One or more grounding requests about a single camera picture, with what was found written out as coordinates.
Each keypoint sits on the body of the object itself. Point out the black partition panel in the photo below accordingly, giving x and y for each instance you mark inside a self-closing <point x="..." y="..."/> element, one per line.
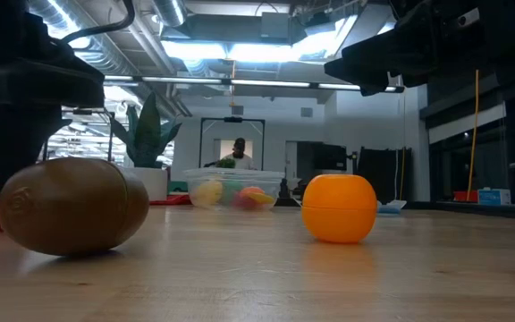
<point x="385" y="174"/>

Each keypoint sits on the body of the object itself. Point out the black distant robot arm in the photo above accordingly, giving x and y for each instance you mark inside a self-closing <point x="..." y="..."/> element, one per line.
<point x="210" y="163"/>

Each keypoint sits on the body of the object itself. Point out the plain orange toy fruit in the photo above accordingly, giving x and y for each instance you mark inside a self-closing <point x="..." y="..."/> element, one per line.
<point x="250" y="192"/>

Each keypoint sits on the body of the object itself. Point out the clear lid with blue rim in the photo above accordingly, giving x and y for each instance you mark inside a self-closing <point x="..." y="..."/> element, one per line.
<point x="391" y="208"/>

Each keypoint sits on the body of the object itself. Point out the green artificial plant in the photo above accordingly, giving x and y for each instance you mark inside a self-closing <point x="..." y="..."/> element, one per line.
<point x="148" y="134"/>

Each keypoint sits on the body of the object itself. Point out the long ceiling light bar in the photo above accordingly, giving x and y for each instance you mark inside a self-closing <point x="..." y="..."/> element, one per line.
<point x="266" y="83"/>

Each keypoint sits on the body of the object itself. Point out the white plant pot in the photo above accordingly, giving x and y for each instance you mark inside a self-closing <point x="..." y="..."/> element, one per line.
<point x="148" y="183"/>

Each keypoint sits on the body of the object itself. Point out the orange toy fruit with leaf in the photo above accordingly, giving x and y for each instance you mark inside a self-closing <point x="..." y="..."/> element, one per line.
<point x="339" y="210"/>

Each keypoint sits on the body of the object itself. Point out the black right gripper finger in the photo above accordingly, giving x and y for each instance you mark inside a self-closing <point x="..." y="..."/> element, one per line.
<point x="380" y="89"/>
<point x="374" y="58"/>

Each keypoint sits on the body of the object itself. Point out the black robot station frame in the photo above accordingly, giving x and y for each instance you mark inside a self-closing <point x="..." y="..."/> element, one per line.
<point x="111" y="134"/>
<point x="233" y="120"/>

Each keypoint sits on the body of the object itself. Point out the person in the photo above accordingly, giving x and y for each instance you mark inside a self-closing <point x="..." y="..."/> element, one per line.
<point x="238" y="156"/>

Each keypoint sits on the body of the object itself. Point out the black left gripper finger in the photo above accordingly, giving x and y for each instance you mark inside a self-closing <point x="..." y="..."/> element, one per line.
<point x="11" y="143"/>

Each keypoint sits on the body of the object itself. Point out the small yellow toy banana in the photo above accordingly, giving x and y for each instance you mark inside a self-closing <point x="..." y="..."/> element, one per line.
<point x="262" y="198"/>

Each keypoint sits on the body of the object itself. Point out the clear plastic container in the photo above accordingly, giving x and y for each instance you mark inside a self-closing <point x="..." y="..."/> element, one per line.
<point x="235" y="176"/>

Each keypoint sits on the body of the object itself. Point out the blue box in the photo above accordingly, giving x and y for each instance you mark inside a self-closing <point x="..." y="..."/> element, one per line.
<point x="494" y="197"/>

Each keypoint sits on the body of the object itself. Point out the red plastic bin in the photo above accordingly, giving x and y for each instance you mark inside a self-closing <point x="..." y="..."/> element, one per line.
<point x="465" y="196"/>

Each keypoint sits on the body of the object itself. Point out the red cloth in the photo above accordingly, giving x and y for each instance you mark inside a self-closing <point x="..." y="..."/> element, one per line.
<point x="170" y="200"/>

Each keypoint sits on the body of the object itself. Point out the brown toy kiwi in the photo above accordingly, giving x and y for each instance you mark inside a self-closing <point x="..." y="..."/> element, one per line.
<point x="74" y="205"/>

